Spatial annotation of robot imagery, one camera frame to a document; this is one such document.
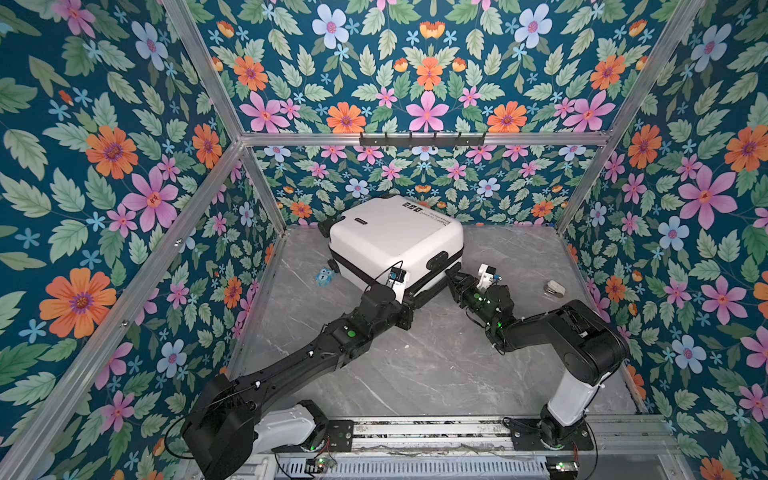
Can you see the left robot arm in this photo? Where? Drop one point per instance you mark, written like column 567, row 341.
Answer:
column 220, row 430

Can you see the white hard-shell suitcase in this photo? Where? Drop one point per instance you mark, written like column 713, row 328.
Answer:
column 396, row 242

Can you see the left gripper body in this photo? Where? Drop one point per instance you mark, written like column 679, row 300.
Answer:
column 398, row 315

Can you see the aluminium mounting rail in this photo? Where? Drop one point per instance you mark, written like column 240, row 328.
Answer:
column 612, row 434

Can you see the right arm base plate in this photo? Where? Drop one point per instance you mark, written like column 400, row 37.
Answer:
column 547, row 434

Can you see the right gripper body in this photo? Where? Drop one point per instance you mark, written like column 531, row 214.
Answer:
column 477, row 301

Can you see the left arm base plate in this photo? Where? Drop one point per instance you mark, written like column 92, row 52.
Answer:
column 334, row 436

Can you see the black hook rack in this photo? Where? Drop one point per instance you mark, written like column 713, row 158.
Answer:
column 407, row 140

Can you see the small beige stapler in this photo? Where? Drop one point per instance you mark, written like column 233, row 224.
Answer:
column 554, row 288

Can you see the small teal owl toy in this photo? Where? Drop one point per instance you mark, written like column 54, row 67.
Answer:
column 325, row 277

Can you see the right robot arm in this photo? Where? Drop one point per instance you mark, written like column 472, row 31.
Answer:
column 589, row 350

